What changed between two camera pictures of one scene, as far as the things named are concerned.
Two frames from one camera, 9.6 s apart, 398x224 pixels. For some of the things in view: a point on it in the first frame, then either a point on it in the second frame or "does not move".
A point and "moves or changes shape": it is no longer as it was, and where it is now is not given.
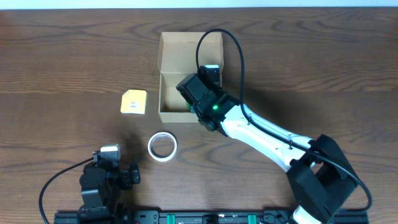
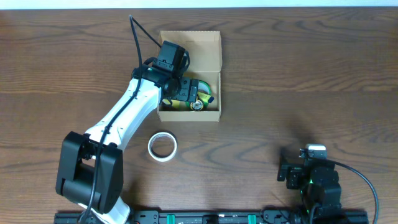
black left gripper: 131,176 → 187,90
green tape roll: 188,106 moves or changes shape
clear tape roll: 156,156 does not move
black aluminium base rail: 198,217 does not move
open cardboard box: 177,61 does not move
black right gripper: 220,93 → 294,170
